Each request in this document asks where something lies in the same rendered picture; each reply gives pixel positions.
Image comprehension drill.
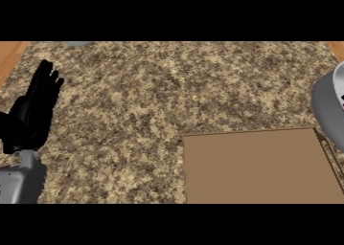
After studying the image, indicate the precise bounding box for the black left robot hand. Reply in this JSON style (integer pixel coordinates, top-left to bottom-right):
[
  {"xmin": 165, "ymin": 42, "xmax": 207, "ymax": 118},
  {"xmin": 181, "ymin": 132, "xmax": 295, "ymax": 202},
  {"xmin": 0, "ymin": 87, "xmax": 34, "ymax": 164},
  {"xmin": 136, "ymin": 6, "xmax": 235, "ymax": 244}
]
[{"xmin": 0, "ymin": 59, "xmax": 65, "ymax": 155}]

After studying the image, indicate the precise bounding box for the grey pot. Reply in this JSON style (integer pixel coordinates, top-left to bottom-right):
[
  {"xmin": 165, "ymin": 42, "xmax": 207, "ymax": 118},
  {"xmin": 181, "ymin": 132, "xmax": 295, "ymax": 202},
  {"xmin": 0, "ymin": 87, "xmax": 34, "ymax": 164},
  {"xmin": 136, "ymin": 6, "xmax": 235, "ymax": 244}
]
[{"xmin": 310, "ymin": 57, "xmax": 344, "ymax": 150}]

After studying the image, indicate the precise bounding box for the brown flat tray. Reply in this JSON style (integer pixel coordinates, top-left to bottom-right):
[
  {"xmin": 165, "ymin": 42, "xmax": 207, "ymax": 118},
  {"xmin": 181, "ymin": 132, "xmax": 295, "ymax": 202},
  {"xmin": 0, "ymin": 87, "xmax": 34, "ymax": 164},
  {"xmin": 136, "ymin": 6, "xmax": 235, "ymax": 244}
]
[{"xmin": 181, "ymin": 126, "xmax": 344, "ymax": 205}]

